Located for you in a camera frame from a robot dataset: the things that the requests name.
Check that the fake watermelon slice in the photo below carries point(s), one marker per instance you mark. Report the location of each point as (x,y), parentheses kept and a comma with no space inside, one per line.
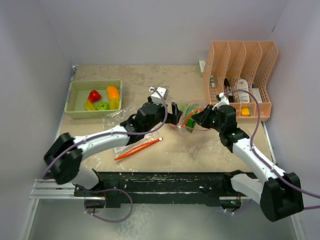
(188,122)

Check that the white box in organizer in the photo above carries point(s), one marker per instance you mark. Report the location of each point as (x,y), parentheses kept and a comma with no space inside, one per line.
(256,93)

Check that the white bottle in organizer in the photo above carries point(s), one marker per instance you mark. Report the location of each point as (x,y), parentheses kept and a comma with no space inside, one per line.
(243,94)

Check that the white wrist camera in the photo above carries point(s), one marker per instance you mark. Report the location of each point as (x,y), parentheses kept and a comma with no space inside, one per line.
(222,100)
(158,95)

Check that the aluminium frame rail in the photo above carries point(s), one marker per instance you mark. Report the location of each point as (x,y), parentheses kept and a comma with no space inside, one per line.
(50,190)

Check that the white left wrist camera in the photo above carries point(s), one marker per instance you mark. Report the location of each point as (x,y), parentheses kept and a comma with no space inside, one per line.
(158,95)

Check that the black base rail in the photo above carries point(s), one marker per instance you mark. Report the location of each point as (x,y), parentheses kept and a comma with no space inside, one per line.
(204,188)

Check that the yellow block in organizer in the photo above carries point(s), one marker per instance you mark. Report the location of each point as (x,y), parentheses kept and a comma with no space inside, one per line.
(245,112)

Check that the light green perforated basket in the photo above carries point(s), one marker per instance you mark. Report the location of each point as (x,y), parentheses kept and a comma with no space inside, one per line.
(77,105)

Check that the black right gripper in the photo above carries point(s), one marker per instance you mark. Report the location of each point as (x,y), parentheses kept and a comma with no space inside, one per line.
(201,118)

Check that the yellow fake starfruit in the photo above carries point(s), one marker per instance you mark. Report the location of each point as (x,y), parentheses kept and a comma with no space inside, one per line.
(114,103)

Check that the black item in organizer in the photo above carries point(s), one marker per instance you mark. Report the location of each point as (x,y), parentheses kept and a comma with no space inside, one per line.
(227,88)

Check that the white green tube in organizer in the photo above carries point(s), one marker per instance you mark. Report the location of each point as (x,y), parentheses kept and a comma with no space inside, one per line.
(212,81)

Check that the small white box behind organizer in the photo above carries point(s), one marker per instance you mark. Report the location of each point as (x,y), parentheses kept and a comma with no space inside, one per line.
(202,64)

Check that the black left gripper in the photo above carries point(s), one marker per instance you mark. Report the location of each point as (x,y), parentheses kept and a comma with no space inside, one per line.
(176,114)

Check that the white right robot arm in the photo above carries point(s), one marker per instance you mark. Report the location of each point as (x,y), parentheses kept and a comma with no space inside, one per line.
(273,189)

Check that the orange plastic file organizer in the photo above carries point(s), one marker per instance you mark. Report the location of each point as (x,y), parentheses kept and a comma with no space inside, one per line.
(234,60)

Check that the green fake custard apple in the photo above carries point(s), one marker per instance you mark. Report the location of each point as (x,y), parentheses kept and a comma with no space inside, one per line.
(103,106)

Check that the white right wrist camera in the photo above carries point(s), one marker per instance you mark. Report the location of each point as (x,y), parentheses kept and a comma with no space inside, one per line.
(222,100)

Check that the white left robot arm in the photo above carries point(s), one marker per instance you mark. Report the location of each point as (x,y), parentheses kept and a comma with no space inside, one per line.
(64,157)

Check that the red fake strawberry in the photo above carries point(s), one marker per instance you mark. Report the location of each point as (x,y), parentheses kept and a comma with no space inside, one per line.
(94,96)

